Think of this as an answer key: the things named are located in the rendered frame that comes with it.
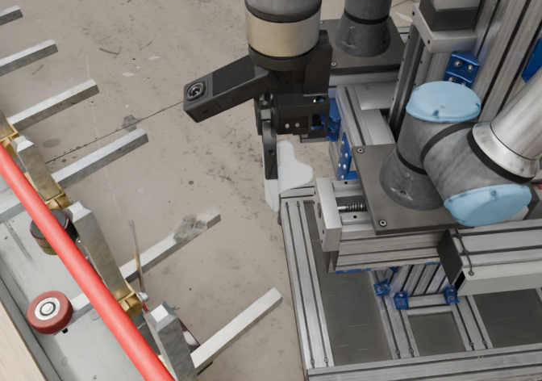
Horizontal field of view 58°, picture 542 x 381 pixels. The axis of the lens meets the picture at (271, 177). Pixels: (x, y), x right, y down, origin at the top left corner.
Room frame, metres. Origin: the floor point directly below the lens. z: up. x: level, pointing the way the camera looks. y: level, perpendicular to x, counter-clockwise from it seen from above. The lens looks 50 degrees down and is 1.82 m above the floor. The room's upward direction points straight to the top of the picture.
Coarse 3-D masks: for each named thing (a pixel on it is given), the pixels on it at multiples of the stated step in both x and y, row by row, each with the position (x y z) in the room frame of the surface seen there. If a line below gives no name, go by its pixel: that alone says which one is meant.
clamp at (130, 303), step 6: (126, 282) 0.50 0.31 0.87; (132, 294) 0.47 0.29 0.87; (120, 300) 0.46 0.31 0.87; (126, 300) 0.46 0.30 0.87; (132, 300) 0.46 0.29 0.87; (138, 300) 0.46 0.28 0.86; (126, 306) 0.45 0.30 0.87; (132, 306) 0.45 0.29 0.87; (138, 306) 0.46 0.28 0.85; (126, 312) 0.44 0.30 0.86; (138, 312) 0.45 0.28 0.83
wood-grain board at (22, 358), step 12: (0, 300) 0.45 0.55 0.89; (0, 312) 0.42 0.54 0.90; (0, 324) 0.39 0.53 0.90; (12, 324) 0.39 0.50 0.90; (0, 336) 0.37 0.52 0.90; (12, 336) 0.37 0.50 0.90; (0, 348) 0.35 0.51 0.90; (12, 348) 0.35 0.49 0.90; (24, 348) 0.35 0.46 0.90; (0, 360) 0.32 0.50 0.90; (12, 360) 0.32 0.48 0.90; (24, 360) 0.32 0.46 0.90; (0, 372) 0.30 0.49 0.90; (12, 372) 0.30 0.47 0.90; (24, 372) 0.30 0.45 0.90; (36, 372) 0.30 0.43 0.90
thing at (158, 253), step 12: (204, 216) 0.68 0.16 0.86; (216, 216) 0.68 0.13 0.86; (168, 240) 0.61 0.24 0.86; (192, 240) 0.63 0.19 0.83; (144, 252) 0.58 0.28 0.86; (156, 252) 0.58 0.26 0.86; (168, 252) 0.59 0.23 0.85; (132, 264) 0.55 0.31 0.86; (144, 264) 0.55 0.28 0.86; (156, 264) 0.57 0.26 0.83; (132, 276) 0.53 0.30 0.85; (72, 300) 0.46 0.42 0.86; (84, 300) 0.46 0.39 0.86; (84, 312) 0.45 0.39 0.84
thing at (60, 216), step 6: (54, 210) 0.47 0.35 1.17; (60, 216) 0.46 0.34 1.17; (60, 222) 0.45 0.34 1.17; (36, 228) 0.44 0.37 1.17; (36, 234) 0.43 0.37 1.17; (42, 234) 0.43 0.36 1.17; (78, 240) 0.46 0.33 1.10; (84, 246) 0.45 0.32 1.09; (90, 264) 0.46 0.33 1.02; (96, 270) 0.46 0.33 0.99
